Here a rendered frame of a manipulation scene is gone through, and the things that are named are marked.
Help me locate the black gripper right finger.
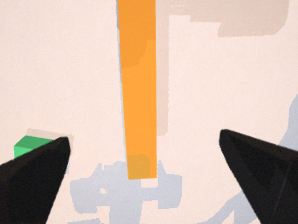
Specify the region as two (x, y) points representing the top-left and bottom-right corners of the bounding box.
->
(218, 129), (298, 224)

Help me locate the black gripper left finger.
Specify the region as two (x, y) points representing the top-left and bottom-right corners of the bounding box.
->
(0, 136), (71, 224)

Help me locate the orange bar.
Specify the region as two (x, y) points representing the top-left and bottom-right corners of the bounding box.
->
(118, 0), (157, 180)

